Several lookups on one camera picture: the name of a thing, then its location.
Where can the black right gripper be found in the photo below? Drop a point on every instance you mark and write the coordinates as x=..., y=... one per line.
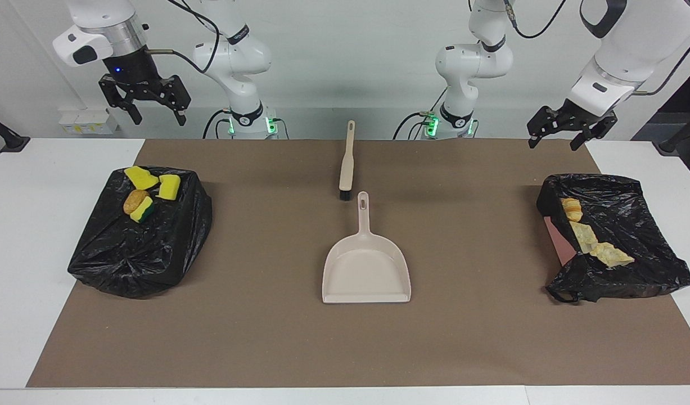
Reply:
x=136, y=79

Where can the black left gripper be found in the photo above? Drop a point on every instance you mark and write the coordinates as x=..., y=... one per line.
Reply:
x=586, y=117

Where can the notched yellow sponge piece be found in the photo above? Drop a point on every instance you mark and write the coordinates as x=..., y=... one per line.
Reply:
x=168, y=187

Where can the striped croissant piece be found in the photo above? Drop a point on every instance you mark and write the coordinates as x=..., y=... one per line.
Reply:
x=572, y=208

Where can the brown bread roll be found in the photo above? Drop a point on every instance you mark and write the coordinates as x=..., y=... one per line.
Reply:
x=134, y=201

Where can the green and yellow sponge piece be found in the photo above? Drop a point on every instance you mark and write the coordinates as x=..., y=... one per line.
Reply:
x=144, y=211

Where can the pale bread chunk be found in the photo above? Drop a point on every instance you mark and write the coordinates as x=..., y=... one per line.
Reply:
x=584, y=236
x=613, y=255

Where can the beige hand brush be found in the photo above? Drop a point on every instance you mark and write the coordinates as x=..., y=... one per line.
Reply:
x=345, y=169

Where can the beige plastic dustpan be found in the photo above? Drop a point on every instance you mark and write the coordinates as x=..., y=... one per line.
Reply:
x=367, y=270

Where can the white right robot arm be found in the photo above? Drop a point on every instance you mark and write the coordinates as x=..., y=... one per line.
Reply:
x=226, y=56

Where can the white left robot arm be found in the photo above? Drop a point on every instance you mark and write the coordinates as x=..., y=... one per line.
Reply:
x=631, y=50

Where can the pink bin box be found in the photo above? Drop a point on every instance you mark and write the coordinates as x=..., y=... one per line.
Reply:
x=559, y=243

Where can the black knotted trash bag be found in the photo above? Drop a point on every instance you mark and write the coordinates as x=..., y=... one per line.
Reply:
x=142, y=264

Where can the white socket box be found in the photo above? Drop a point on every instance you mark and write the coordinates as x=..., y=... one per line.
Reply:
x=89, y=122

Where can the black bag over pink box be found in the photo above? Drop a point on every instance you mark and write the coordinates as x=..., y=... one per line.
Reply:
x=631, y=225

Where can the dark panel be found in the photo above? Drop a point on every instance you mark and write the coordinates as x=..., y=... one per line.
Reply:
x=685, y=104

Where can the brown table mat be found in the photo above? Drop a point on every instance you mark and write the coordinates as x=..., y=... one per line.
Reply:
x=266, y=337

